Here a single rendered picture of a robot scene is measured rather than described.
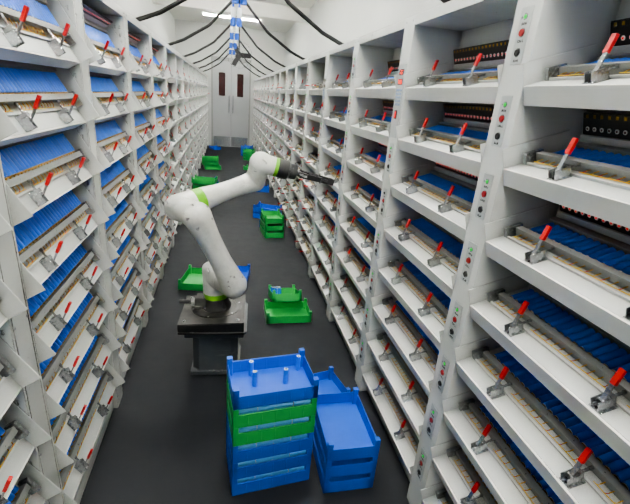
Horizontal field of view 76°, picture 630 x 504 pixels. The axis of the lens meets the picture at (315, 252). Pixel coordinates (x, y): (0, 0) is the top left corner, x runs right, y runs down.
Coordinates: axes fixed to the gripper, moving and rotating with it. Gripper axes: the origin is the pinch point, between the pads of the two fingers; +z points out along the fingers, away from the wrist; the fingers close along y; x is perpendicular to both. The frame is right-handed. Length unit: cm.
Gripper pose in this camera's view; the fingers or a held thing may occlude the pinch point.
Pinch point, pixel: (326, 180)
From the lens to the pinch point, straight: 211.6
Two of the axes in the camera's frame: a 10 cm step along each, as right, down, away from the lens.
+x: 2.8, -9.1, -3.0
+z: 9.4, 2.0, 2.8
